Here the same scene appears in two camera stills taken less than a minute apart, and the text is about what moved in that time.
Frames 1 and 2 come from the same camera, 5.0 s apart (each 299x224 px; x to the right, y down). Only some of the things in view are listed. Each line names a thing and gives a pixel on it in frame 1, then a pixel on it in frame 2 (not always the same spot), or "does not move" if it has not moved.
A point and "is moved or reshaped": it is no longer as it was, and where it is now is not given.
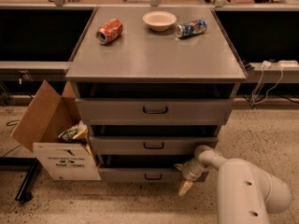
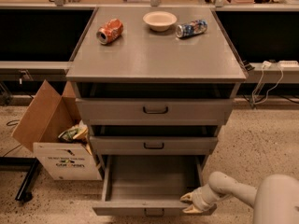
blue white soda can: [191, 28] does not move
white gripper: [189, 171] to [200, 200]
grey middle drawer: [149, 145] does not move
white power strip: [288, 63] does not move
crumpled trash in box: [75, 133] does not move
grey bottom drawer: [140, 175] is moved or reshaped
